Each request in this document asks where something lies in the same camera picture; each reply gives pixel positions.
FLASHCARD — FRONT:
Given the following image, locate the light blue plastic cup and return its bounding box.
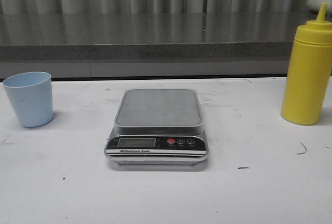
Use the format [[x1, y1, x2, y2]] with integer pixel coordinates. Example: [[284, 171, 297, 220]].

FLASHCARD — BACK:
[[3, 72, 53, 128]]

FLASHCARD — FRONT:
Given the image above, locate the yellow squeeze bottle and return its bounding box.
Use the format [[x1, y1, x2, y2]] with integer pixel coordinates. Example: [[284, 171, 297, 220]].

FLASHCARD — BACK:
[[281, 3, 331, 125]]

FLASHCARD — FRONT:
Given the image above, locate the silver electronic kitchen scale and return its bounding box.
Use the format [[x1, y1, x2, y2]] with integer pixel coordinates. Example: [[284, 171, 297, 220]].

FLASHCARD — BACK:
[[104, 88, 209, 167]]

